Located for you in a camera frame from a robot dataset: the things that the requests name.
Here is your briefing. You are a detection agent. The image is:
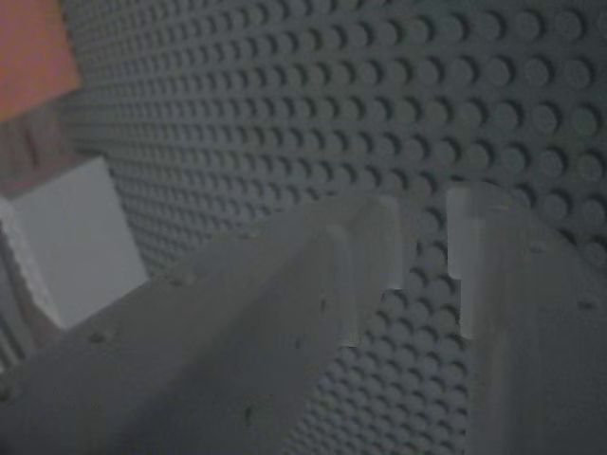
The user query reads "white block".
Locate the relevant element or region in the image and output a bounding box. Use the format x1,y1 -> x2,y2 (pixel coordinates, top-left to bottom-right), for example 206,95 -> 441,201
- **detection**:
0,155 -> 151,331

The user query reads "grey studded baseplate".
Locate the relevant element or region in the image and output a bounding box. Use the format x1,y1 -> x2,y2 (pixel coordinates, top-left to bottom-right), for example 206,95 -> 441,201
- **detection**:
59,0 -> 607,455

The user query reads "orange flat sheet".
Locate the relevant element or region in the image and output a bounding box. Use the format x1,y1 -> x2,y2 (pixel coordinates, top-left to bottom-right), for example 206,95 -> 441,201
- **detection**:
0,0 -> 84,122

